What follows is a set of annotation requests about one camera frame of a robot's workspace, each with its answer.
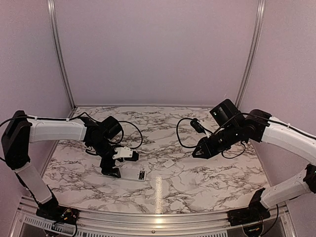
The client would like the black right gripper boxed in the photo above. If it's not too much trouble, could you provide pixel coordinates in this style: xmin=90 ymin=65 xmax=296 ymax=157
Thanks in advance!
xmin=192 ymin=123 xmax=242 ymax=159

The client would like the white remote control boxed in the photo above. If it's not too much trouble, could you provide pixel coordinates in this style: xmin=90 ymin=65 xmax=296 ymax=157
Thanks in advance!
xmin=120 ymin=168 xmax=147 ymax=182

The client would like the white battery cover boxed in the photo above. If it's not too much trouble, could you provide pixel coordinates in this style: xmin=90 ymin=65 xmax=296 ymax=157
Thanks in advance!
xmin=163 ymin=160 xmax=174 ymax=168

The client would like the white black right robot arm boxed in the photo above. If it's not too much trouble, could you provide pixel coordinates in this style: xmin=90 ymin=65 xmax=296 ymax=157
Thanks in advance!
xmin=190 ymin=99 xmax=316 ymax=221

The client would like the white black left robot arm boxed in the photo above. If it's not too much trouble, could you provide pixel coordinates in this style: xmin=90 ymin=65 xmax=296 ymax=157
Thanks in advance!
xmin=1 ymin=111 xmax=122 ymax=220

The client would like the black right camera cable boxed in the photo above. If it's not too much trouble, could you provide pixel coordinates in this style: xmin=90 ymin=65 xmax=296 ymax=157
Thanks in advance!
xmin=176 ymin=117 xmax=203 ymax=149

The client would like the black camera cable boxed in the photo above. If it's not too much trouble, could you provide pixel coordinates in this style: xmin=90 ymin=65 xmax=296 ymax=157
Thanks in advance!
xmin=108 ymin=120 xmax=144 ymax=150
xmin=176 ymin=117 xmax=203 ymax=149

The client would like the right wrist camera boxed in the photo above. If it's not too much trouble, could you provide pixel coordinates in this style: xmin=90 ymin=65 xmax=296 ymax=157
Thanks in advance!
xmin=190 ymin=118 xmax=205 ymax=133

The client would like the black left camera cable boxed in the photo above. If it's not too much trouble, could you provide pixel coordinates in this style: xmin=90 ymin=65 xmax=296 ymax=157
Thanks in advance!
xmin=108 ymin=120 xmax=144 ymax=150

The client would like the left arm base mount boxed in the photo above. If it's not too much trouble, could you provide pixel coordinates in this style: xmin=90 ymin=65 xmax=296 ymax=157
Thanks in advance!
xmin=36 ymin=206 xmax=79 ymax=225

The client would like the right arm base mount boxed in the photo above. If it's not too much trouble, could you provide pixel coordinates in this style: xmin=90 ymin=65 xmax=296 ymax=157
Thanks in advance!
xmin=227 ymin=208 xmax=271 ymax=226

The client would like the aluminium front rail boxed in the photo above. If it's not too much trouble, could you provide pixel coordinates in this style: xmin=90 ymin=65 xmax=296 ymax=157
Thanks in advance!
xmin=9 ymin=197 xmax=296 ymax=237

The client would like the aluminium frame post right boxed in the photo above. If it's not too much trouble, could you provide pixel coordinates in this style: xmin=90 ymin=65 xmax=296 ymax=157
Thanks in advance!
xmin=235 ymin=0 xmax=266 ymax=108

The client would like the aluminium frame post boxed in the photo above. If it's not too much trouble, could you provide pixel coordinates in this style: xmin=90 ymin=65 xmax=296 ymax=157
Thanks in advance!
xmin=47 ymin=0 xmax=76 ymax=111
xmin=235 ymin=0 xmax=266 ymax=108

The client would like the aluminium frame post left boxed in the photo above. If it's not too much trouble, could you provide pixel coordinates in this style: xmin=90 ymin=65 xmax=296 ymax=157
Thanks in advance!
xmin=47 ymin=0 xmax=76 ymax=111

